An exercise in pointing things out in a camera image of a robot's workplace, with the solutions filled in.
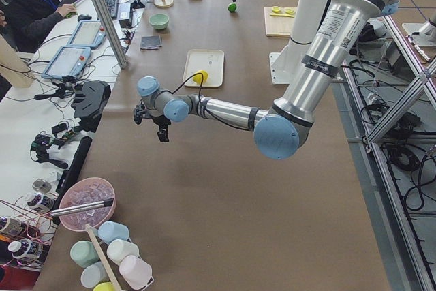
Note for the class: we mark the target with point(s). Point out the green lime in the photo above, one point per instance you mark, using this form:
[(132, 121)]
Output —
[(232, 7)]

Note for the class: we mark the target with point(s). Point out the yellow lemon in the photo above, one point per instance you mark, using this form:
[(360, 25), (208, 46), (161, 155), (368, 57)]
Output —
[(200, 77)]

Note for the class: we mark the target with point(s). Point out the cream rabbit print tray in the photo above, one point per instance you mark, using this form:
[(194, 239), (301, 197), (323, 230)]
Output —
[(211, 61)]

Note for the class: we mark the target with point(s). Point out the yellow plastic knife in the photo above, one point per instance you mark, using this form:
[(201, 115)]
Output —
[(281, 15)]

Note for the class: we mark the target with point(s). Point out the bamboo cutting board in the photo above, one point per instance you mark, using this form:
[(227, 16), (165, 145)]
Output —
[(278, 26)]

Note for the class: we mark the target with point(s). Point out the light green bowl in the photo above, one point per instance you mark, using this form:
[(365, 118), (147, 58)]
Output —
[(159, 21)]

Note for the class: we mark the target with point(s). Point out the metal tongs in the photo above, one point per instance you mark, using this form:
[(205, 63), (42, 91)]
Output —
[(82, 207)]

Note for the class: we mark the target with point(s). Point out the folded grey cloth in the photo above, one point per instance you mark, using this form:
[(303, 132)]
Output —
[(150, 42)]

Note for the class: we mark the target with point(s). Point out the pink bowl of ice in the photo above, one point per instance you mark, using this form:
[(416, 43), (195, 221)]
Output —
[(86, 192)]

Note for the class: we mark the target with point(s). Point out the blue cup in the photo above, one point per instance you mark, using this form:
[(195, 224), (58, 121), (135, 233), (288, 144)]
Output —
[(110, 231)]

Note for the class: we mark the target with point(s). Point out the black keyboard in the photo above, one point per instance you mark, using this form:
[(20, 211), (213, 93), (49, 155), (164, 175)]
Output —
[(112, 6)]

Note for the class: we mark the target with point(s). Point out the blue teach pendant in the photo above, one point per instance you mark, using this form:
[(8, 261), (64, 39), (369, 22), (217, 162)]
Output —
[(88, 33), (68, 61)]

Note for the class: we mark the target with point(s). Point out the white cup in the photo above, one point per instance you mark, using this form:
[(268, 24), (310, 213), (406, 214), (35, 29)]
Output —
[(119, 249)]

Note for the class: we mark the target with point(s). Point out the pink cup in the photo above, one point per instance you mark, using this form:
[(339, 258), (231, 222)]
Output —
[(136, 272)]

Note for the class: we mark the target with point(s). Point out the green cup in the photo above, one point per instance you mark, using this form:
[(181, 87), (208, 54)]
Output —
[(83, 253)]

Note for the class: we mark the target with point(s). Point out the black computer mouse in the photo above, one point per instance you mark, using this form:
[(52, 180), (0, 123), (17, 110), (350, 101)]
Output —
[(83, 17)]

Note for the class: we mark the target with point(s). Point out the grey-green cup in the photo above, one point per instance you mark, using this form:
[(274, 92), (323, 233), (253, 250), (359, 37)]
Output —
[(93, 275)]

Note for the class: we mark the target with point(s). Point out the wooden cup rack pole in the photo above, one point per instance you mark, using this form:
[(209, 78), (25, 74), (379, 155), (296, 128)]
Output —
[(103, 258)]

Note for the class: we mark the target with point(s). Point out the yellow cup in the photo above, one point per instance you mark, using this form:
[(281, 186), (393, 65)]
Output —
[(104, 286)]

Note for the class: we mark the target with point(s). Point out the seated person in black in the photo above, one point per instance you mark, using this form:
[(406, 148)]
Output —
[(31, 21)]

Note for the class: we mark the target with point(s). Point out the aluminium frame post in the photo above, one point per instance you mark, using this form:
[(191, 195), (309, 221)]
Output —
[(106, 21)]

